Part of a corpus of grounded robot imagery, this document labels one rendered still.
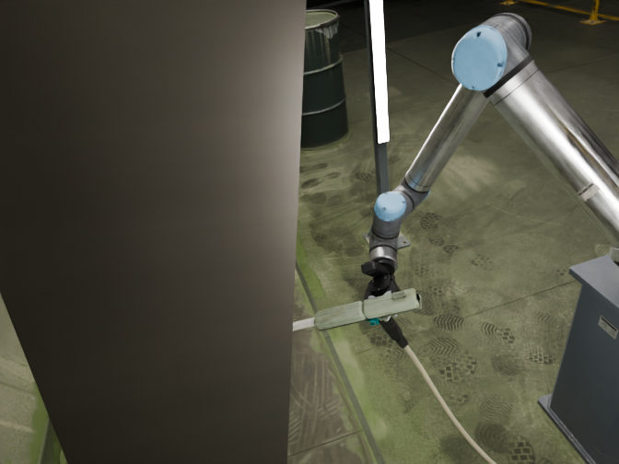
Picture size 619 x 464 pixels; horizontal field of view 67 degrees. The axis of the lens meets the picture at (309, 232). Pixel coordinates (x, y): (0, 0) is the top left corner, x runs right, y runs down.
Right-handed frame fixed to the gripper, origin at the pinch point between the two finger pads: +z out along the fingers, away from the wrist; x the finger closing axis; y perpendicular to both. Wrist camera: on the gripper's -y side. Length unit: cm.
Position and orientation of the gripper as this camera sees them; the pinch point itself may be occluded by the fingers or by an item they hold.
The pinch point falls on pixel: (379, 316)
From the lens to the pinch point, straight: 131.9
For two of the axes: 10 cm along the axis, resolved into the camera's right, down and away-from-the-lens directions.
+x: -8.6, 3.0, 4.2
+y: 5.0, 6.6, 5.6
